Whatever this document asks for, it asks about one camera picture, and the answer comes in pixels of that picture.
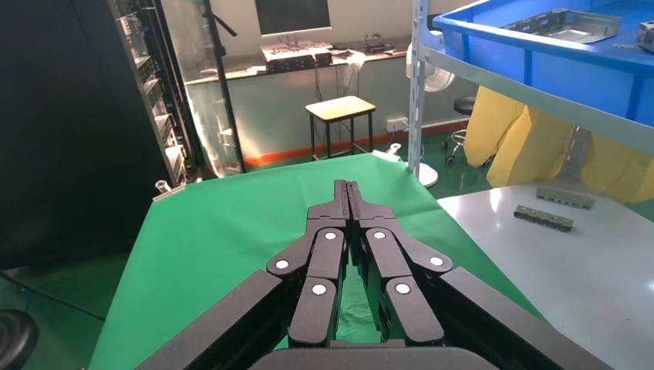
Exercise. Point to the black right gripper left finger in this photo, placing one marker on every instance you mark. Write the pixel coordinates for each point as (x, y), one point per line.
(322, 286)

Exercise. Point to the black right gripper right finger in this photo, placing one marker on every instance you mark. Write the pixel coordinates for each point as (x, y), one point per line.
(398, 296)

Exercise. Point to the stamped sheet metal bracket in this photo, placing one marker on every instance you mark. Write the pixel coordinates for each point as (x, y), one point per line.
(646, 38)
(562, 25)

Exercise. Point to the green table cloth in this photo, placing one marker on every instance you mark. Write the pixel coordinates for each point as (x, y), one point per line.
(230, 230)

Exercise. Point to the white power socket box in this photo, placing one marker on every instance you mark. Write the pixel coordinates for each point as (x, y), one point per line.
(397, 124)

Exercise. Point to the wooden top square stool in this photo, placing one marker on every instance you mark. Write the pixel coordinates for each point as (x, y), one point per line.
(340, 108)

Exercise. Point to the yellow plastic cover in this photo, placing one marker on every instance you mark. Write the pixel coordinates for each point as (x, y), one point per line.
(490, 127)
(541, 153)

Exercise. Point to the black chrome swivel stool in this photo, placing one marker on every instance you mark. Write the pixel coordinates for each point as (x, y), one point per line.
(464, 104)

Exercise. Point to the white plastic bag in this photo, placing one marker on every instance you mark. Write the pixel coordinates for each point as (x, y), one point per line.
(352, 66)

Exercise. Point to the white standing fan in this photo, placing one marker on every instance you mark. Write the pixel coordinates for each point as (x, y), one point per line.
(439, 76)

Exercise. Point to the grey perforated steel brace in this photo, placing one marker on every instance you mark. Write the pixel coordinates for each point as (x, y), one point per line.
(577, 153)

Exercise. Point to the black tripod stand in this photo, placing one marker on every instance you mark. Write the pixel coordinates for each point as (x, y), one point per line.
(224, 76)

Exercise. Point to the black white electronics unit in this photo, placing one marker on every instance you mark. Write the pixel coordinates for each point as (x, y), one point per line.
(296, 55)

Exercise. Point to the white steel shelf rack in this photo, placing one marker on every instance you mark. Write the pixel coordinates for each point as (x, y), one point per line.
(511, 88)

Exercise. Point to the black server rack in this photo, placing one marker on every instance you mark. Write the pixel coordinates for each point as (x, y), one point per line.
(163, 102)

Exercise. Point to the small black desk device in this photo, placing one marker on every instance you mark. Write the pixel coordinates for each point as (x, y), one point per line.
(379, 43)

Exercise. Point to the black computer monitor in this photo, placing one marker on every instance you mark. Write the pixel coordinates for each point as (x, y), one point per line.
(292, 15)

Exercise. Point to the blue plastic tray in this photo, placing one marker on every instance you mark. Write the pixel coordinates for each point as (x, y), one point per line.
(562, 76)

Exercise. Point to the black curtain panel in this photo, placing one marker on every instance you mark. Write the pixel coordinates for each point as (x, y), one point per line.
(61, 127)

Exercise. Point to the black round object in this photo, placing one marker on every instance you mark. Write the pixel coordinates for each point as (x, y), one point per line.
(15, 339)

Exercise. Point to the small grey metal rail part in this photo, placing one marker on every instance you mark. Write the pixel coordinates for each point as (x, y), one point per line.
(564, 197)
(543, 218)

